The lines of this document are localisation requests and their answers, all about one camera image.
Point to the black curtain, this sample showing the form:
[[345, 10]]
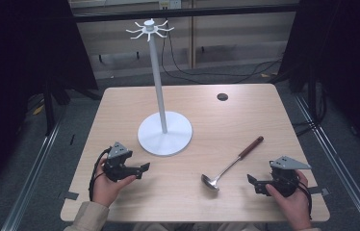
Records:
[[345, 57], [14, 64]]

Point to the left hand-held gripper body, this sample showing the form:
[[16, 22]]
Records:
[[117, 170]]

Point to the grey tape strip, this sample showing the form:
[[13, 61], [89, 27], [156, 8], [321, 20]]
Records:
[[70, 195], [320, 191]]

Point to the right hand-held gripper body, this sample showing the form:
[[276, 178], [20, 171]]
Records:
[[284, 179]]

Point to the person's left hand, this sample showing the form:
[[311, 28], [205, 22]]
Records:
[[106, 189]]

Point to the person's right hand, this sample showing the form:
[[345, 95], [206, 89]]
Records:
[[292, 203]]

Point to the metal floor rail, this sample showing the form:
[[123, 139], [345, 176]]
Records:
[[30, 179], [338, 166]]

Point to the black horizontal bar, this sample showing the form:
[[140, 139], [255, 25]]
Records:
[[200, 12]]

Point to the white wall socket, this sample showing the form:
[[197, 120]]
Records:
[[169, 4]]

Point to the black round table grommet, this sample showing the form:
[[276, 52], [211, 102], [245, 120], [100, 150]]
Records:
[[222, 97]]

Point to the white hook stand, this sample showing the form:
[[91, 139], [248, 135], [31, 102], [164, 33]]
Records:
[[164, 134]]

